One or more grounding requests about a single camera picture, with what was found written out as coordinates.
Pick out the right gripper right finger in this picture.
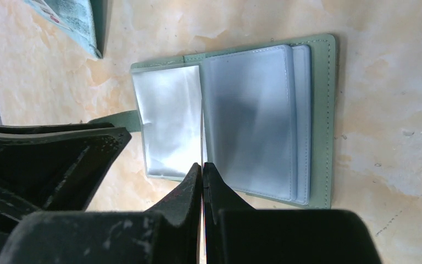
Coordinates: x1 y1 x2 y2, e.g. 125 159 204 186
203 163 381 263

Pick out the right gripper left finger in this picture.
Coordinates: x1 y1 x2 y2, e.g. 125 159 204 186
0 163 202 263

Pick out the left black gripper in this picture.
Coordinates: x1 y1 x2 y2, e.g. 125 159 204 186
0 123 131 252

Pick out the light blue cloth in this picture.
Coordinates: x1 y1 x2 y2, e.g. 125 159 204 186
25 0 107 59

